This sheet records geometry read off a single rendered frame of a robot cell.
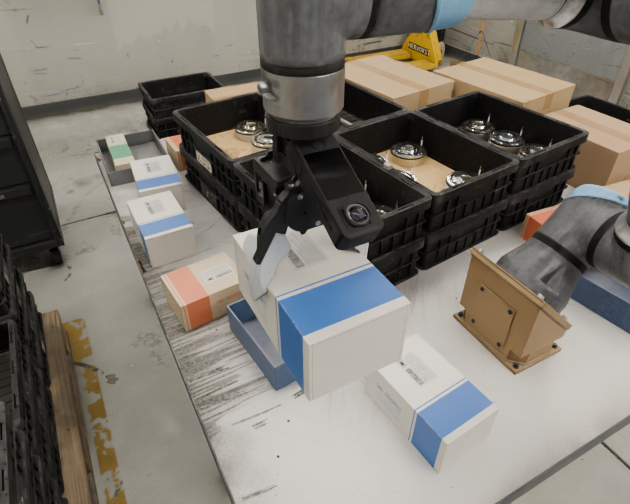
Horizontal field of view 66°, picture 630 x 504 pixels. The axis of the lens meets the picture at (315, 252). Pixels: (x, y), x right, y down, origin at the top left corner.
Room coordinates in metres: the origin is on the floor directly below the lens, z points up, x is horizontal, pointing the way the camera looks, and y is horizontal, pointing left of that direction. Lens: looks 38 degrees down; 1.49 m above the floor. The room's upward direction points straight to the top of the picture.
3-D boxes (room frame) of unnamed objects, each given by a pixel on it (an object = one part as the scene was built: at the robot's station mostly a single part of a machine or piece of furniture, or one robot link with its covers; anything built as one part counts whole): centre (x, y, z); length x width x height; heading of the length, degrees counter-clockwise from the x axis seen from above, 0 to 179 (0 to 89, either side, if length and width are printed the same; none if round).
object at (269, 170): (0.45, 0.01, 1.25); 0.09 x 0.08 x 0.12; 29
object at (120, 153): (1.49, 0.65, 0.73); 0.24 x 0.06 x 0.06; 26
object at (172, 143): (1.54, 0.42, 0.74); 0.16 x 0.12 x 0.07; 121
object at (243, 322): (0.70, 0.07, 0.74); 0.20 x 0.15 x 0.07; 34
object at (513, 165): (1.16, -0.28, 0.92); 0.40 x 0.30 x 0.02; 34
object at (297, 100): (0.44, 0.01, 1.33); 0.08 x 0.08 x 0.05
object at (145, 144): (1.51, 0.62, 0.73); 0.27 x 0.20 x 0.05; 27
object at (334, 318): (0.42, 0.00, 1.10); 0.20 x 0.12 x 0.09; 28
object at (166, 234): (1.06, 0.41, 0.75); 0.20 x 0.12 x 0.09; 30
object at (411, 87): (1.83, -0.27, 0.80); 0.40 x 0.30 x 0.20; 36
